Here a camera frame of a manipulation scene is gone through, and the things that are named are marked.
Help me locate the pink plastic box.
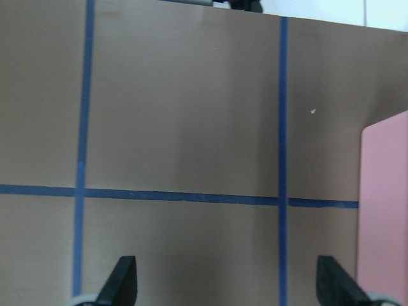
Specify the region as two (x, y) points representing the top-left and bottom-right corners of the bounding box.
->
(356, 112), (407, 305)

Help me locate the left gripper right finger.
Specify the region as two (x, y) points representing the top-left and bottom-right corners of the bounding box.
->
(316, 256), (372, 306)

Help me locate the black power adapter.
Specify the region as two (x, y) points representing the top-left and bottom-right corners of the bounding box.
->
(212, 0), (263, 13)

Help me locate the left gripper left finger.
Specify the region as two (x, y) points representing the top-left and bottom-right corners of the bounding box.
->
(94, 256), (138, 306)

